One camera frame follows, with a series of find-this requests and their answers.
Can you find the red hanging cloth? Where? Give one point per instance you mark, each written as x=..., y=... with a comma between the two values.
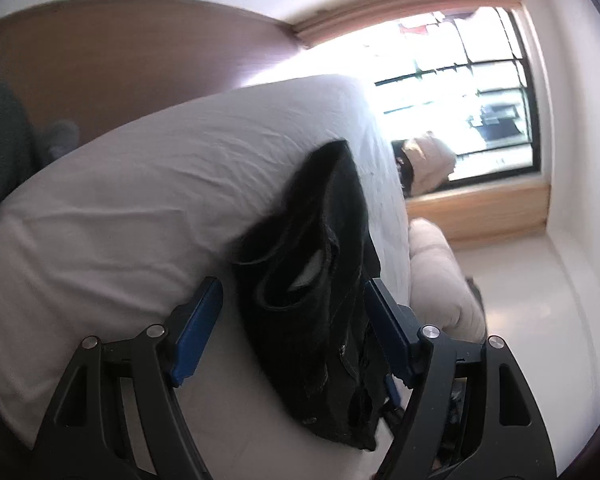
x=415, y=28

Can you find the black-framed balcony window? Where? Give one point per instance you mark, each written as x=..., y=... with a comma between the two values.
x=480, y=110

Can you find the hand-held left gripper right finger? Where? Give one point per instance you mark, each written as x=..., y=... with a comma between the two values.
x=387, y=320

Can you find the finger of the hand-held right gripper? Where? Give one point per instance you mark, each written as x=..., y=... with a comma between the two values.
x=392, y=395

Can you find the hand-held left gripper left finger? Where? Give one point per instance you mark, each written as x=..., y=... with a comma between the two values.
x=200, y=325

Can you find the black pants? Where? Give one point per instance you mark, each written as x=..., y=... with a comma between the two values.
x=320, y=310

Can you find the rolled white duvet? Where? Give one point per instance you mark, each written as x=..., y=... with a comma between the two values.
x=440, y=280

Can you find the bed with white sheet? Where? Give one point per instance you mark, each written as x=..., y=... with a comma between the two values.
x=130, y=210

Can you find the dark green pillow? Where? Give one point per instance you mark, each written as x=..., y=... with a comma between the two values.
x=0, y=150

